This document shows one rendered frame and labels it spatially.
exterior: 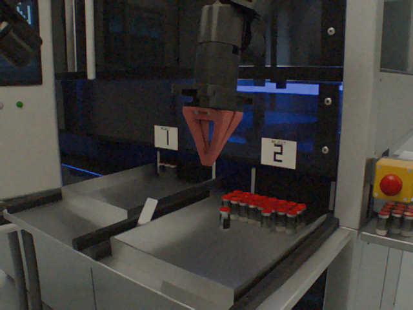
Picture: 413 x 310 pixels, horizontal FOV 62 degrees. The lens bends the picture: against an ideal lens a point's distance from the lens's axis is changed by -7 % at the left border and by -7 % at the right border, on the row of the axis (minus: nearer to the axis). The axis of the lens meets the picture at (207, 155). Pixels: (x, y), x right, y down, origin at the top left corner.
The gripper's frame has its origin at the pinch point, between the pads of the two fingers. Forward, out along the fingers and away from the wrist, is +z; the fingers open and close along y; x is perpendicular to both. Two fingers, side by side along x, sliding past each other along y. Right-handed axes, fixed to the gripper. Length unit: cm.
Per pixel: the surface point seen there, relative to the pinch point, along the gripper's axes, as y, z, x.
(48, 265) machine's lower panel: 47, 68, 119
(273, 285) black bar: 8.1, 17.7, -8.2
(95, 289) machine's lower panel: 47, 65, 82
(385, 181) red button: 32.3, 2.5, -17.4
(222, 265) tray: 10.6, 18.4, 2.4
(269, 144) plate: 35.3, -1.3, 9.0
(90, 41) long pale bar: 25, -25, 65
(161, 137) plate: 36, 1, 42
